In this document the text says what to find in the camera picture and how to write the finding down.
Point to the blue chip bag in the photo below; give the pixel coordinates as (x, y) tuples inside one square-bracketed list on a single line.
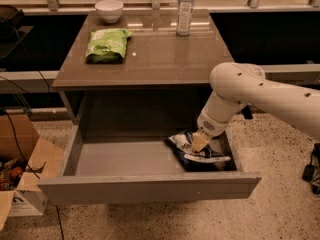
[(194, 152)]

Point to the open cardboard box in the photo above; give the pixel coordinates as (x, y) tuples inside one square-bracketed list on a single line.
[(25, 158)]

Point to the white ceramic bowl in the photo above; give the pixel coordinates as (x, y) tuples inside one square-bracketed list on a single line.
[(109, 10)]

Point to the open grey top drawer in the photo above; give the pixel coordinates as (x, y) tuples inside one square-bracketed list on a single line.
[(119, 153)]

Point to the black power adapter with cables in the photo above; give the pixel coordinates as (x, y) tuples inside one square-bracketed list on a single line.
[(311, 173)]

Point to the green chip bag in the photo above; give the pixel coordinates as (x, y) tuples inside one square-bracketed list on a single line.
[(107, 45)]

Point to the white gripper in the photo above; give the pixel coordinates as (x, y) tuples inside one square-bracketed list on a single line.
[(210, 123)]

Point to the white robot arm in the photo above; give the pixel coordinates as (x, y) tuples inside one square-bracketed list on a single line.
[(236, 85)]

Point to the grey cabinet with counter top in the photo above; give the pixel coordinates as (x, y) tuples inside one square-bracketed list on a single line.
[(155, 54)]

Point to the clear plastic water bottle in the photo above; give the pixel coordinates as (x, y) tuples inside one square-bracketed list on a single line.
[(185, 8)]

